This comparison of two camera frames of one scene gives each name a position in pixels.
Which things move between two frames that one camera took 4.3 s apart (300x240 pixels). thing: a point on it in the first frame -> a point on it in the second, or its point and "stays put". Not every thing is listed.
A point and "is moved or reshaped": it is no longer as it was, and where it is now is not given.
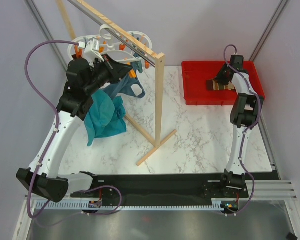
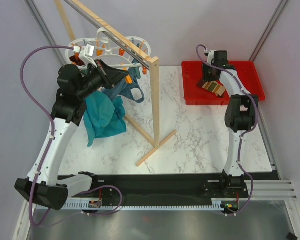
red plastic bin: [196, 74] stays put
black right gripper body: [221, 77] -> [207, 74]
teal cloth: [106, 116] stays put
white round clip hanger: [111, 47] is moved or reshaped
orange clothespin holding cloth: [132, 74] -> [128, 79]
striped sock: [213, 85] is moved or reshaped
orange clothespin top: [122, 47] -> [121, 52]
